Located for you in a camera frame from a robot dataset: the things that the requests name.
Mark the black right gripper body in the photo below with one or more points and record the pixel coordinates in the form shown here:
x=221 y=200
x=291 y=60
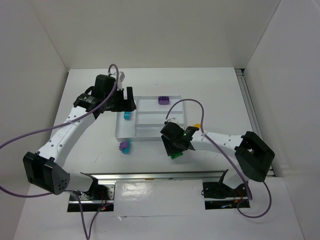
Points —
x=172 y=144

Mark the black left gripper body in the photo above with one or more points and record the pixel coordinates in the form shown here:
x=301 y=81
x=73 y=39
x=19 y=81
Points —
x=124 y=100

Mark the green lego brick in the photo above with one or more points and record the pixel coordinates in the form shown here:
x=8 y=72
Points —
x=176 y=155

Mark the teal lego brick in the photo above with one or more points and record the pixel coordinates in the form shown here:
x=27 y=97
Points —
x=127 y=115
x=128 y=150

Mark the purple lego brick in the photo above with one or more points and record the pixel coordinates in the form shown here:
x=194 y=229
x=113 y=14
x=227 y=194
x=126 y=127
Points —
x=163 y=100
x=124 y=145

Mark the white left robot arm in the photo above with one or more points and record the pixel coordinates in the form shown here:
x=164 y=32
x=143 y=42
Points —
x=44 y=168

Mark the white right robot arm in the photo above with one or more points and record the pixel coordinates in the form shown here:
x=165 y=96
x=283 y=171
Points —
x=249 y=156

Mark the white divided plastic tray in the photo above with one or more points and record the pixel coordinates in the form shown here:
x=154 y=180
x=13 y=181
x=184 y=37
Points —
x=148 y=119

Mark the purple lego brick front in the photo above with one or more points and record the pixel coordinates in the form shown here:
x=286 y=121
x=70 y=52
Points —
x=124 y=145

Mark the teal lego brick front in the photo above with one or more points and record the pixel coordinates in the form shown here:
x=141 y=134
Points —
x=128 y=150

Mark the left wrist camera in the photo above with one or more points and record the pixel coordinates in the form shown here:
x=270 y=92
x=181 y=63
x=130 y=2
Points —
x=121 y=77

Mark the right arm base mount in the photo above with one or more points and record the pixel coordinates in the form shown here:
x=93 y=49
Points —
x=218 y=196

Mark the aluminium front rail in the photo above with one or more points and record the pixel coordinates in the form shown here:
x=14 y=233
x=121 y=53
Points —
x=112 y=178

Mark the aluminium rail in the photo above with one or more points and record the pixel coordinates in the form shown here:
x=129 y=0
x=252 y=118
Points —
x=248 y=102
x=112 y=178

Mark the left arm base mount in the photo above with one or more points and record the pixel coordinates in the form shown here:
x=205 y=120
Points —
x=103 y=198

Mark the aluminium right side rail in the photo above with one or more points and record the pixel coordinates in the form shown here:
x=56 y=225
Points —
x=248 y=102

